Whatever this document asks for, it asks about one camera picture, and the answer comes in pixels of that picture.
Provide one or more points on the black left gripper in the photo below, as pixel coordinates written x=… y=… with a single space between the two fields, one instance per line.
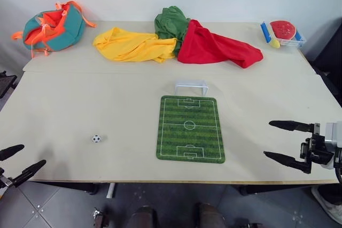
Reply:
x=4 y=180

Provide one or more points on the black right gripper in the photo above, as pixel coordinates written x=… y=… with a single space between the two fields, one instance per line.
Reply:
x=318 y=149

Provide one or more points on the small soccer ball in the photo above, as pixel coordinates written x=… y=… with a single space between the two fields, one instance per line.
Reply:
x=96 y=138

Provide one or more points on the green soccer field mat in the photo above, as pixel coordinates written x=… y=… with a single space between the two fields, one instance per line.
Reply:
x=189 y=129

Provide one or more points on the white sneaker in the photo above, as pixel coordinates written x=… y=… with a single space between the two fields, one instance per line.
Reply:
x=330 y=208

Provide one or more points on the black chair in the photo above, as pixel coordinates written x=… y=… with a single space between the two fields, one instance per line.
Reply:
x=6 y=83

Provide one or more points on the black furniture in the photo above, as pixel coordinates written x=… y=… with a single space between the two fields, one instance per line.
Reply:
x=328 y=59

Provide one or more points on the white table leg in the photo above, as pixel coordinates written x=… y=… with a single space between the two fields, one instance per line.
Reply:
x=111 y=190

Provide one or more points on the yellow toy fruit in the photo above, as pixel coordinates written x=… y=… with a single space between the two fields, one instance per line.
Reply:
x=275 y=44

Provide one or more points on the clear plastic box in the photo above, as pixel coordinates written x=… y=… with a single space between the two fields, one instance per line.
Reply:
x=292 y=42

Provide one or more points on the dark rounded shape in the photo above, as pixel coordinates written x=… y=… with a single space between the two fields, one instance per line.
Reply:
x=144 y=218
x=211 y=217

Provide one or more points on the blue white box lid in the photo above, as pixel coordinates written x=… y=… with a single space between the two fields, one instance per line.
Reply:
x=265 y=31

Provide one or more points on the red watermelon slice toy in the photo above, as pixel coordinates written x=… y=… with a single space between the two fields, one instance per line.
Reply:
x=283 y=29

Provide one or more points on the white miniature goal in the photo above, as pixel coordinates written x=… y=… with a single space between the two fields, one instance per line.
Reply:
x=191 y=83

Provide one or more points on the red cloth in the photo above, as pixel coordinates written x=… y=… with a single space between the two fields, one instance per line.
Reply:
x=208 y=46

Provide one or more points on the teal orange backpack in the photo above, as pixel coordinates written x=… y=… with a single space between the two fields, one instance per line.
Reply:
x=72 y=30

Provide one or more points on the yellow cloth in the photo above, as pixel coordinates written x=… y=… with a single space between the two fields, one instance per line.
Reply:
x=128 y=46

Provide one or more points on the green cloth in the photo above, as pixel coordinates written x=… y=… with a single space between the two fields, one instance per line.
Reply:
x=168 y=25

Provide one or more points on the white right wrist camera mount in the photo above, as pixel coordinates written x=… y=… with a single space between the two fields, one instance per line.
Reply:
x=334 y=134

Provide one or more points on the black table frame bar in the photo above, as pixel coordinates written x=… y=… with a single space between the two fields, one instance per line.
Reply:
x=275 y=189

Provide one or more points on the metal caster bracket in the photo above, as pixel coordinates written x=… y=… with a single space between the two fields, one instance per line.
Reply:
x=99 y=218

